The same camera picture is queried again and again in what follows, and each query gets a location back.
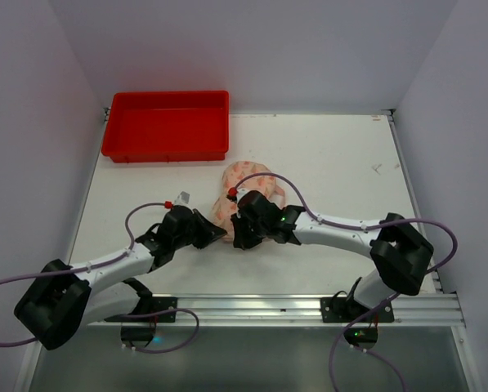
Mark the floral mesh laundry bag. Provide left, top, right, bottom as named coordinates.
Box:
left=210, top=160, right=288, bottom=243

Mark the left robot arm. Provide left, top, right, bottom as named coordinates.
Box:
left=14, top=205, right=226, bottom=350

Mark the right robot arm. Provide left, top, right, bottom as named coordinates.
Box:
left=227, top=189, right=434, bottom=317

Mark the red plastic bin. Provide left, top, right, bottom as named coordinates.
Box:
left=101, top=91, right=230, bottom=163

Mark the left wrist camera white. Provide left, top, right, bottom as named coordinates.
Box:
left=173, top=191, right=190, bottom=206

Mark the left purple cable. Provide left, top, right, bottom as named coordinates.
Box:
left=0, top=199, right=204, bottom=354

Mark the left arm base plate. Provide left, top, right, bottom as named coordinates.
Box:
left=147, top=296, right=178, bottom=324

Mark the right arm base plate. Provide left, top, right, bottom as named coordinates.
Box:
left=320, top=295, right=395, bottom=323

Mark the aluminium front rail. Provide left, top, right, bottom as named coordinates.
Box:
left=84, top=292, right=464, bottom=327

